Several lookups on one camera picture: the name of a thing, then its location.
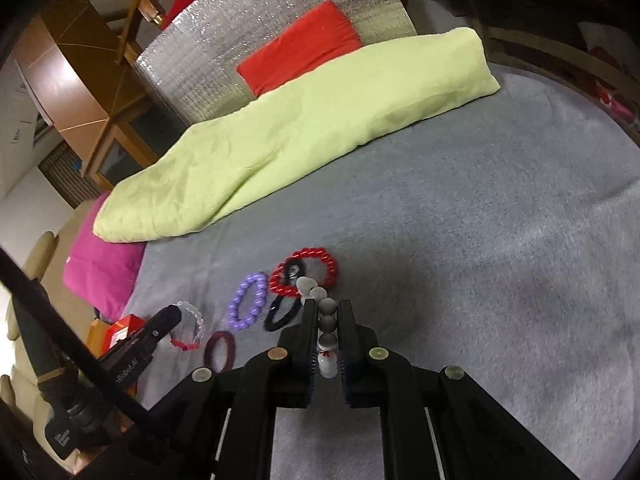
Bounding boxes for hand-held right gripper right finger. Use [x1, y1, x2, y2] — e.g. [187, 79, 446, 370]
[337, 298, 581, 480]

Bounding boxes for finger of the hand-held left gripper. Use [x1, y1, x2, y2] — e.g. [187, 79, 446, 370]
[99, 304, 183, 392]

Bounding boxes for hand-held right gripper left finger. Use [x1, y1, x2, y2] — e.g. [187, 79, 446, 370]
[150, 298, 321, 480]

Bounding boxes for red jewelry box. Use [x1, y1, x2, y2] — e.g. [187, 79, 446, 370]
[97, 313, 147, 397]

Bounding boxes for white grey bead bracelet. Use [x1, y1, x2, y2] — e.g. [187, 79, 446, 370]
[296, 276, 342, 379]

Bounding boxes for clear bead bracelet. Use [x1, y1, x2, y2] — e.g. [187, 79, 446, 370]
[168, 300, 206, 352]

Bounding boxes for black hair tie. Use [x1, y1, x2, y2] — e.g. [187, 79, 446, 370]
[263, 259, 307, 333]

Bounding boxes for dark red bangle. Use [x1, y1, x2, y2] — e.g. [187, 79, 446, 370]
[203, 330, 237, 374]

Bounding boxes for purple bead bracelet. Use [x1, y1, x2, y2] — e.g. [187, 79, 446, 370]
[227, 271, 270, 331]

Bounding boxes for red bead bracelet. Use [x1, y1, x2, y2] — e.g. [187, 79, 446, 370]
[268, 246, 339, 297]

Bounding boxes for orange box lid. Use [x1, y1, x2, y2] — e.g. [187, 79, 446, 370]
[89, 320, 117, 358]

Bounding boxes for pink pillow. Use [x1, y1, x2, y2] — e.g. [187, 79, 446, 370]
[62, 191, 147, 322]

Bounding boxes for beige sofa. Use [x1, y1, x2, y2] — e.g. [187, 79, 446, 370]
[0, 199, 103, 463]

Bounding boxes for grey bed blanket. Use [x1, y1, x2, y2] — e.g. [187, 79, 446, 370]
[92, 62, 640, 480]

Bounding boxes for window blind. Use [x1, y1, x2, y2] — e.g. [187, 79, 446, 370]
[37, 141, 107, 209]

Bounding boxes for light green blanket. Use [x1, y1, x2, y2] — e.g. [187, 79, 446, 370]
[93, 26, 501, 244]

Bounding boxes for wooden cabinet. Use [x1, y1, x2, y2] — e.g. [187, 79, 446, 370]
[12, 0, 173, 192]

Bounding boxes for silver insulation mat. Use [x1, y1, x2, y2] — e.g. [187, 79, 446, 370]
[131, 0, 419, 129]

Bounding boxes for red pillow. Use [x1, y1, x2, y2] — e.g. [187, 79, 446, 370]
[236, 0, 363, 99]

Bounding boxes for black cable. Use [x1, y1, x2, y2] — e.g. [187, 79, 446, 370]
[0, 246, 153, 423]

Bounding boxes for wooden bed frame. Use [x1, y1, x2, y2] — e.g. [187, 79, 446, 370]
[409, 0, 640, 128]

